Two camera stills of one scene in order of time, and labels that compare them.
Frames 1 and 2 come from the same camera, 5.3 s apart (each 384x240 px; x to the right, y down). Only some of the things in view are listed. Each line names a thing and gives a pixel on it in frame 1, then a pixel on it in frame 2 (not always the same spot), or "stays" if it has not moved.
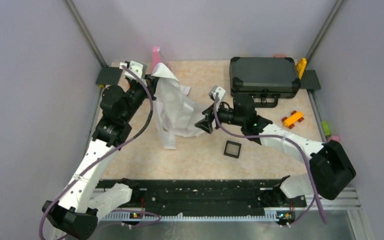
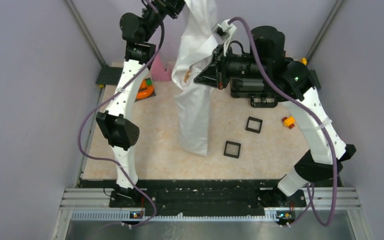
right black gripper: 206,123 to 214,74
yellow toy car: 290,121 stays
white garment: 177,113 to 198,49
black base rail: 207,194 stays
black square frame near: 230,155 stays
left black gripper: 151,82 to 168,7
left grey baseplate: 109,75 stays
